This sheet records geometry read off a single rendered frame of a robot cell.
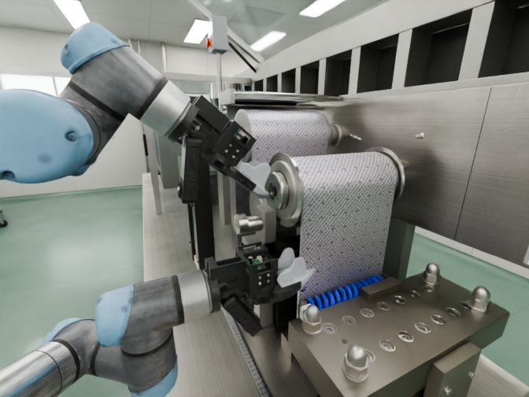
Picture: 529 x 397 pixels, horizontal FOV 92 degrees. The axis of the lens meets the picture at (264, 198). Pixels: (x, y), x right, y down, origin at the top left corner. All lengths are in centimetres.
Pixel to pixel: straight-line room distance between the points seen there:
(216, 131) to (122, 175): 563
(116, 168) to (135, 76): 564
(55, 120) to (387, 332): 54
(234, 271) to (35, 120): 31
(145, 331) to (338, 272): 38
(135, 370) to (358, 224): 46
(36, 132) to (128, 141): 568
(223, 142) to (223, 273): 21
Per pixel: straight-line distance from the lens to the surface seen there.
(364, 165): 56
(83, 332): 56
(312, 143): 74
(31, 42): 623
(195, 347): 67
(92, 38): 42
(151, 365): 48
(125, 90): 41
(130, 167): 601
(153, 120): 41
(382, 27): 81
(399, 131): 71
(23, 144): 27
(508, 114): 61
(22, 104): 27
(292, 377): 61
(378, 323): 55
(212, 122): 44
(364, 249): 61
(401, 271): 79
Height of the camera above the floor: 138
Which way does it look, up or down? 17 degrees down
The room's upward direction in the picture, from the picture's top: straight up
